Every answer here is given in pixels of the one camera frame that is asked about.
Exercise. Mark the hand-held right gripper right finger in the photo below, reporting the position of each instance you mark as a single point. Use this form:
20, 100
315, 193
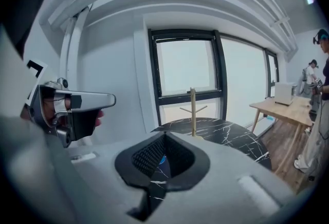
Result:
218, 192

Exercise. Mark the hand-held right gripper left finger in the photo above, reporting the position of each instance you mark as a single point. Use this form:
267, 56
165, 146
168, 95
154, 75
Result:
102, 166

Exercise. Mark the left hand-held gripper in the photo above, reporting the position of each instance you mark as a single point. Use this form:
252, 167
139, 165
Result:
46, 104

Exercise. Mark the blue cup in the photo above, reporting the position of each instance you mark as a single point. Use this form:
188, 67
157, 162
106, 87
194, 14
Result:
163, 160

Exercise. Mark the wooden mug tree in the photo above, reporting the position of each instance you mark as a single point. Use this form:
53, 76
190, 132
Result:
192, 115

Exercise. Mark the person's left hand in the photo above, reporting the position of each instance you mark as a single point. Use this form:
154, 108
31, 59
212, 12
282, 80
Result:
100, 117

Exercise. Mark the white ceiling pipe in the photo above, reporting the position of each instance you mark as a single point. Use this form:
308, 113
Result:
70, 45

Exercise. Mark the small teal object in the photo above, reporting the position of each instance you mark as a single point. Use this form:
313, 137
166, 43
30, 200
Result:
269, 117

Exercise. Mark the light wooden table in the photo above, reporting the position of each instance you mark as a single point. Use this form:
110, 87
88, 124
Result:
285, 112

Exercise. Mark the large black framed window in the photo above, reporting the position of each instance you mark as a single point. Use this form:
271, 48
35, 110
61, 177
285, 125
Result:
244, 79

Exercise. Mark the white box appliance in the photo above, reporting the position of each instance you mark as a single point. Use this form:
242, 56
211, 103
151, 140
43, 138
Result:
284, 93

